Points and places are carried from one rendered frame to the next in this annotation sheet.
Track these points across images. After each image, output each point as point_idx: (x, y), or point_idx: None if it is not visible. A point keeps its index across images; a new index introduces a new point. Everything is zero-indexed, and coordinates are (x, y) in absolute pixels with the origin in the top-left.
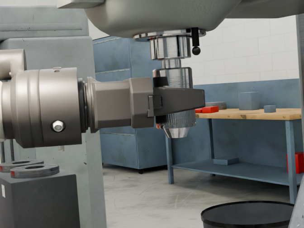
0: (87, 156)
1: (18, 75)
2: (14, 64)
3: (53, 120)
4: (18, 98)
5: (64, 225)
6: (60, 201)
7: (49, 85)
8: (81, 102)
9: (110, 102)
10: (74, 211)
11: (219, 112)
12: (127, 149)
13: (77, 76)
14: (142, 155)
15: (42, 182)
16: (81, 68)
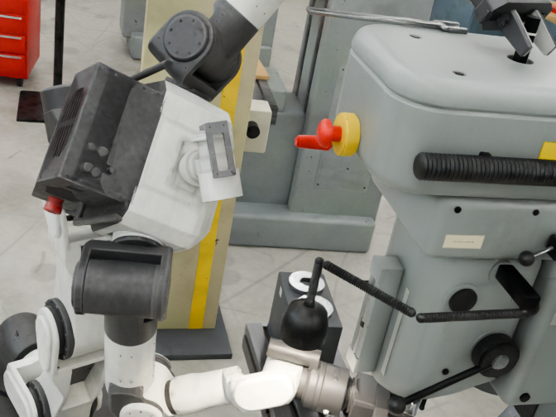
0: None
1: (312, 375)
2: (312, 365)
3: (323, 409)
4: (308, 393)
5: (323, 357)
6: (325, 342)
7: (328, 391)
8: (343, 403)
9: (360, 412)
10: (333, 349)
11: None
12: (457, 17)
13: (346, 389)
14: (473, 32)
15: None
16: (416, 6)
